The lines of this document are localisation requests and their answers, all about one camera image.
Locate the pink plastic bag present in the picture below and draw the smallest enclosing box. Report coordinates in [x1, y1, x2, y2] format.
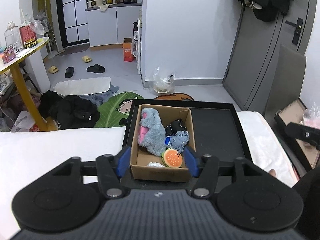
[302, 102, 320, 129]

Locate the grey plush toy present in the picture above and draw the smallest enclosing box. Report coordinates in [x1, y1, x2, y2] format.
[138, 108, 166, 157]

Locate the white red shopping bag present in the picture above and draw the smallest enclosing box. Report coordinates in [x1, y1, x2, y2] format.
[11, 111, 40, 132]

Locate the person's hand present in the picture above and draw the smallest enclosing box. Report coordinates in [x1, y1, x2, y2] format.
[268, 169, 276, 178]

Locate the pink small box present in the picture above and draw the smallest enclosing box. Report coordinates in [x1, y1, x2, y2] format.
[2, 46, 16, 64]

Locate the blue denim fabric toy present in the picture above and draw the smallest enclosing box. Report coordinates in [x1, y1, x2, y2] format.
[168, 131, 190, 153]

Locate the blue grey fluffy rug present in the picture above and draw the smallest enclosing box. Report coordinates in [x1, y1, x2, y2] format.
[63, 84, 121, 108]

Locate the clear glass jar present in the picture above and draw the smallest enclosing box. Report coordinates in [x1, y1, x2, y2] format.
[4, 21, 23, 53]

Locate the clear plastic bag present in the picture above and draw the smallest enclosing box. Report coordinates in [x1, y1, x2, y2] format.
[149, 67, 176, 95]

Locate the black clothes pile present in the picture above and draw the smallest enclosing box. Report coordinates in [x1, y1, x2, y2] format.
[38, 90, 100, 130]

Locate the burger plush toy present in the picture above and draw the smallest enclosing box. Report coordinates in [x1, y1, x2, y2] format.
[162, 148, 183, 168]

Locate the white soft ball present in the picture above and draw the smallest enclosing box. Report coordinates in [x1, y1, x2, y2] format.
[147, 162, 165, 168]

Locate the red box on table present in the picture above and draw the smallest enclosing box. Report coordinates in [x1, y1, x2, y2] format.
[19, 25, 37, 49]

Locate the black slipper left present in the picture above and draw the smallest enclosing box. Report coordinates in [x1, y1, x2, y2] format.
[65, 67, 74, 79]

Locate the white floor mat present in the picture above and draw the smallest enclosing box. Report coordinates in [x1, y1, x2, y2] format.
[53, 76, 111, 96]

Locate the black door handle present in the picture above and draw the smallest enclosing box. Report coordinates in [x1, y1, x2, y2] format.
[285, 17, 304, 46]

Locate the green leaf cartoon rug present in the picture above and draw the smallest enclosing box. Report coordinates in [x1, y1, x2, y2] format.
[95, 92, 144, 128]

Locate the black shallow tray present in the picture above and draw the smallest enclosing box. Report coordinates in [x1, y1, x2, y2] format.
[123, 99, 252, 162]

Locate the black dotted fabric toy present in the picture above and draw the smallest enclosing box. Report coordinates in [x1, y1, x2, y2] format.
[165, 119, 187, 137]

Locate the brown cardboard box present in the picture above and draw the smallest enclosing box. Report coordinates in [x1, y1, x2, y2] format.
[130, 104, 196, 183]

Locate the yellow round side table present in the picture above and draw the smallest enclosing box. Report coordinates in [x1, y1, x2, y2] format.
[1, 37, 49, 132]

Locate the white kitchen cabinet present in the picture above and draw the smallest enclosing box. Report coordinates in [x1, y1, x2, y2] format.
[86, 3, 142, 47]

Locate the yellow slipper far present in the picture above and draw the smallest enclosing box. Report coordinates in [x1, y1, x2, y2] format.
[82, 55, 92, 63]

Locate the white standing fan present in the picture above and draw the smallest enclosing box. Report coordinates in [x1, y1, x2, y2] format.
[36, 11, 60, 59]

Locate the yellow slipper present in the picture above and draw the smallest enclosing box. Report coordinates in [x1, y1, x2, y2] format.
[48, 66, 59, 74]
[82, 55, 92, 63]

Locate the brown framed board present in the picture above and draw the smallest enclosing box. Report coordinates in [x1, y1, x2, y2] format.
[274, 99, 319, 172]

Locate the blue tissue pack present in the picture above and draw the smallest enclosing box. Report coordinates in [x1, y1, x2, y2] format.
[165, 137, 170, 148]

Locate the orange cardboard box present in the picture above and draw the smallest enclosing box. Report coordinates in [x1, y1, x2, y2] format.
[122, 38, 135, 62]

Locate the yellow slipper near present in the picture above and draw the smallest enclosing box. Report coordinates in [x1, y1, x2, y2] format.
[48, 66, 59, 74]

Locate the grey upholstered panel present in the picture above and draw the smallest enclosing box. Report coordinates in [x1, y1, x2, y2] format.
[264, 45, 306, 119]

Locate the grey door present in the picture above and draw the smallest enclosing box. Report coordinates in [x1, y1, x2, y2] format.
[223, 0, 317, 113]

